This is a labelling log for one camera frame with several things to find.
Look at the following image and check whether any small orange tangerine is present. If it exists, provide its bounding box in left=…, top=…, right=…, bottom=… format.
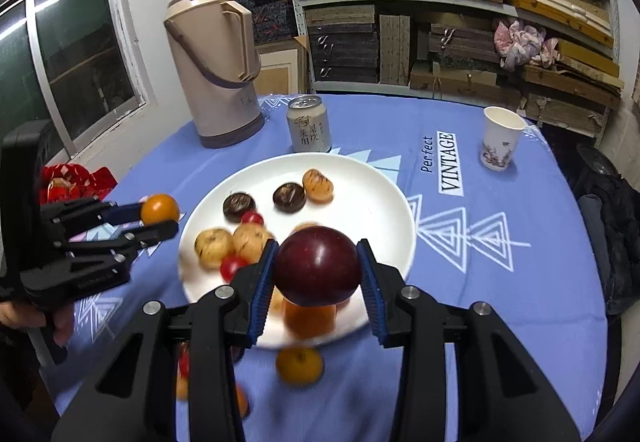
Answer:
left=140, top=193, right=180, bottom=225

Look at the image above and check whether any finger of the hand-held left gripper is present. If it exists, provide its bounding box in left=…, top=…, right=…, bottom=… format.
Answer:
left=39, top=196, right=151, bottom=243
left=20, top=220, right=180, bottom=308

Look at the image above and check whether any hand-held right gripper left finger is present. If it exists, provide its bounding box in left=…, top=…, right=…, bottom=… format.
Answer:
left=51, top=238, right=280, bottom=442

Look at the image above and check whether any large orange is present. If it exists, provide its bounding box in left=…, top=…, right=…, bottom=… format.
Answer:
left=175, top=374, right=249, bottom=420
left=281, top=298, right=337, bottom=342

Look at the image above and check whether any pink crumpled cloth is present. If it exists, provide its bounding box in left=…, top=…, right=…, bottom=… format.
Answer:
left=492, top=18, right=560, bottom=70

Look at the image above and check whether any black bag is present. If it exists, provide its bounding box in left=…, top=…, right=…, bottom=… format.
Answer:
left=575, top=142, right=640, bottom=318

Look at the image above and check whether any orange striped tomato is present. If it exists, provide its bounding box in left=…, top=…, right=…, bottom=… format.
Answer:
left=302, top=168, right=335, bottom=204

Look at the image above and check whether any yellow-orange tangerine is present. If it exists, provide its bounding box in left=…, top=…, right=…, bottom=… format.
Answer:
left=276, top=347, right=324, bottom=388

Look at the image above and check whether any tan picture frame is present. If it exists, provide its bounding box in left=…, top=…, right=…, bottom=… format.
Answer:
left=255, top=36, right=310, bottom=95

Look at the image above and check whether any dark purple plum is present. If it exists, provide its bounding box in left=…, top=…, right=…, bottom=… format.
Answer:
left=272, top=225, right=362, bottom=308

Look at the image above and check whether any yellow striped pepino melon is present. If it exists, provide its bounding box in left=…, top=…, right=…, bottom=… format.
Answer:
left=194, top=228, right=235, bottom=270

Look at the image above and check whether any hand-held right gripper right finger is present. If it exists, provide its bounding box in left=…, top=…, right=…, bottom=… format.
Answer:
left=356, top=238, right=582, bottom=442

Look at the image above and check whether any white drink can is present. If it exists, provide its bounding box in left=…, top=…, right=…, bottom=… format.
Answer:
left=286, top=94, right=332, bottom=154

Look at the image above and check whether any person's left hand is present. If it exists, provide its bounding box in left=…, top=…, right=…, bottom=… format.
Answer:
left=0, top=304, right=76, bottom=348

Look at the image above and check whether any floral paper cup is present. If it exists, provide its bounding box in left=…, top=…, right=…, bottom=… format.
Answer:
left=480, top=106, right=527, bottom=171

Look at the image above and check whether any blue printed tablecloth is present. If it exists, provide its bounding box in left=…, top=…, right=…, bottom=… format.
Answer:
left=42, top=93, right=608, bottom=442

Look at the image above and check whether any beige thermos jug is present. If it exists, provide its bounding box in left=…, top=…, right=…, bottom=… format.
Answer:
left=163, top=0, right=265, bottom=150

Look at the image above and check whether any aluminium frame window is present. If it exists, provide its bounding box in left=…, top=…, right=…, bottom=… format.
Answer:
left=0, top=0, right=153, bottom=163

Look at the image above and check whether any red patterned bag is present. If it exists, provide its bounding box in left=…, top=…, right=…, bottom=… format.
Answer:
left=40, top=163, right=118, bottom=203

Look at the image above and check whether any white plate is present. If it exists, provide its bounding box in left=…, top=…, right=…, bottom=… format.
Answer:
left=178, top=154, right=417, bottom=349

